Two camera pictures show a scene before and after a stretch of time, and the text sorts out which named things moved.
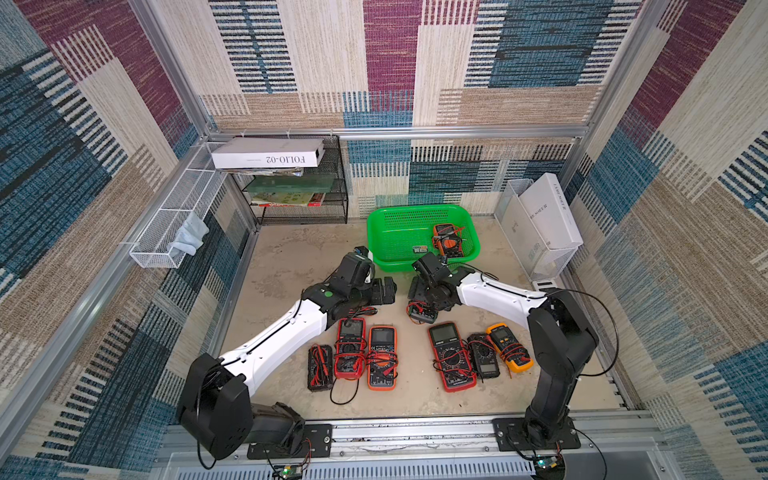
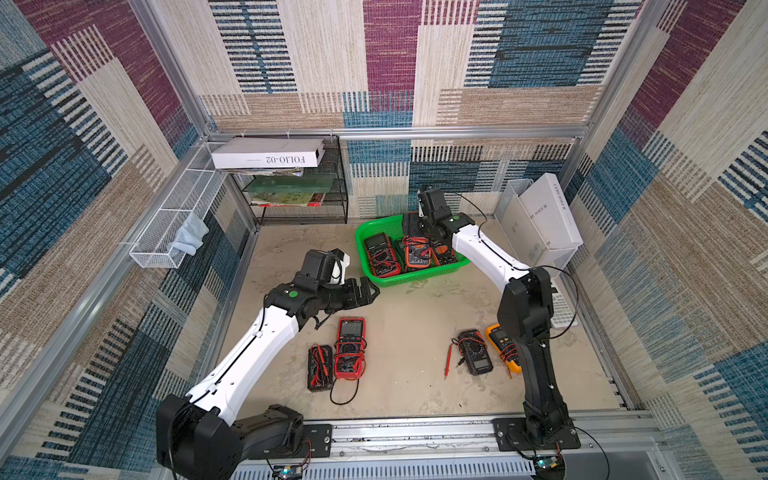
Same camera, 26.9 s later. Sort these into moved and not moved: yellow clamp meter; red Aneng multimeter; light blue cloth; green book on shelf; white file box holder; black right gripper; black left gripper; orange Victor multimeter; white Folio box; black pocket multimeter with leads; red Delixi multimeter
Moved: orange Victor multimeter; red Aneng multimeter; black right gripper; black left gripper
Not moved: light blue cloth; yellow clamp meter; red Delixi multimeter; green book on shelf; black pocket multimeter with leads; white Folio box; white file box holder
